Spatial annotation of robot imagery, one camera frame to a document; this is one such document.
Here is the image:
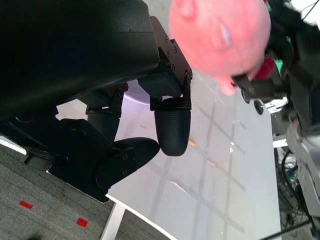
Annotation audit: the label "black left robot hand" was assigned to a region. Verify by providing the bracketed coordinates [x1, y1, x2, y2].
[0, 0, 193, 203]

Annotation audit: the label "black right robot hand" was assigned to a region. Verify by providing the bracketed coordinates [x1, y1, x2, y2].
[231, 37, 320, 141]

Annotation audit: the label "pink plush doll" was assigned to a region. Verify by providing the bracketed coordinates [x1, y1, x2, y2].
[168, 0, 272, 97]

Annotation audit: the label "lavender round plate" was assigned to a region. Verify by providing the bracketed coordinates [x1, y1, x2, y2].
[121, 79, 156, 105]

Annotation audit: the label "red round cap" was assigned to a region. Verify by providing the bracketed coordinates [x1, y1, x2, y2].
[254, 56, 276, 81]

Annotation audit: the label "green cloth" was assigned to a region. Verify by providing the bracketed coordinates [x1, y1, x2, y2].
[274, 57, 285, 73]

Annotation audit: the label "grey robot body shell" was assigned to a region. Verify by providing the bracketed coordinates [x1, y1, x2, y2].
[286, 112, 320, 220]

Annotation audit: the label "white table leg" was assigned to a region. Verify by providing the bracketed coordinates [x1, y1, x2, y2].
[99, 202, 126, 240]

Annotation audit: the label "tangled black cables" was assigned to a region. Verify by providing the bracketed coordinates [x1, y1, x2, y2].
[276, 149, 315, 227]

